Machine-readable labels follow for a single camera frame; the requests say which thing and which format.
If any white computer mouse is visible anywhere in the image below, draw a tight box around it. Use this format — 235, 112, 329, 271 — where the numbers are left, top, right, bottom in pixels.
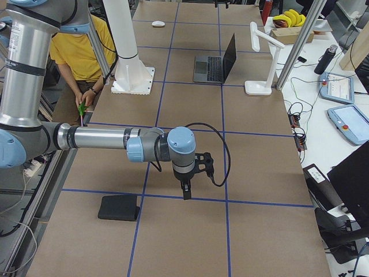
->
152, 20, 165, 28

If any aluminium frame post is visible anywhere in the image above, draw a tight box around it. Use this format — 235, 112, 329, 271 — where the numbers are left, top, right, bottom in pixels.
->
276, 0, 326, 91

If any blue teach pendant near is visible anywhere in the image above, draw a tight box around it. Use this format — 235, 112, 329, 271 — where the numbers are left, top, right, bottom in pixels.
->
327, 104, 368, 145

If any black monitor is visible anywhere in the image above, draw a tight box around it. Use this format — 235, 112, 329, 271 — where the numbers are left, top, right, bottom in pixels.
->
327, 142, 368, 227

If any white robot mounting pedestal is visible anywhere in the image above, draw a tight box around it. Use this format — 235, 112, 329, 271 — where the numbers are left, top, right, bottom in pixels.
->
106, 1, 155, 95

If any blue teach pendant far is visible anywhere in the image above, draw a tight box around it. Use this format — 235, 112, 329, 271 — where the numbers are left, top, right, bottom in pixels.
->
318, 72, 355, 104

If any small black square device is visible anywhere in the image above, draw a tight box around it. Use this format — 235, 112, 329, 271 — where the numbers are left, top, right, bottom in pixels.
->
298, 57, 307, 63

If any orange circuit board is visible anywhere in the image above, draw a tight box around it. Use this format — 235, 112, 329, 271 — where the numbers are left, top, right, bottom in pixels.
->
288, 113, 300, 128

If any black mouse pad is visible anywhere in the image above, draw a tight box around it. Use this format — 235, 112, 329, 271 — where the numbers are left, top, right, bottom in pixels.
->
97, 195, 140, 222

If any white desk lamp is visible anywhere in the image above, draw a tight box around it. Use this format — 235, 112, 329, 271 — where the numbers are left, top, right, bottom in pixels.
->
244, 21, 285, 96

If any grey laptop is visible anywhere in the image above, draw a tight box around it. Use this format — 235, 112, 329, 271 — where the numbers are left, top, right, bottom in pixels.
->
193, 34, 236, 84

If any blue teach pendant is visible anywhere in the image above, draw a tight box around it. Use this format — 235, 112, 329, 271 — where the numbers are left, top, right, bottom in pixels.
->
318, 72, 355, 104
327, 104, 368, 145

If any white power strip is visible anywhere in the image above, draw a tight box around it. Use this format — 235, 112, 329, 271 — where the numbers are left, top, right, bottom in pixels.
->
24, 160, 42, 178

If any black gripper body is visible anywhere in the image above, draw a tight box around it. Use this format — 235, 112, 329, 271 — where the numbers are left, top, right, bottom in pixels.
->
174, 170, 194, 189

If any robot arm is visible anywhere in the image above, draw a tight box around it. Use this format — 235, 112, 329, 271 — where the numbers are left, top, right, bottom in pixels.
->
1, 1, 195, 199

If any cardboard box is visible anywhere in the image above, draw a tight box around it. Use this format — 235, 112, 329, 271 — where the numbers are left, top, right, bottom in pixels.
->
269, 27, 302, 44

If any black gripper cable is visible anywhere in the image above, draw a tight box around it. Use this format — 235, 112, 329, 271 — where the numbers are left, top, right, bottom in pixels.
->
184, 122, 231, 188

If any black water bottle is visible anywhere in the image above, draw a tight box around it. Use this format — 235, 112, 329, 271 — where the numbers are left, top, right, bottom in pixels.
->
314, 44, 338, 75

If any person in yellow shirt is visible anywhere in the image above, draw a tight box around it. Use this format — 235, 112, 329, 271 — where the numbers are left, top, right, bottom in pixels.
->
50, 32, 104, 125

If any bunch of bananas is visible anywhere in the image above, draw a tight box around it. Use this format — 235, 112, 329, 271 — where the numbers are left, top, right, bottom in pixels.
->
272, 9, 306, 28

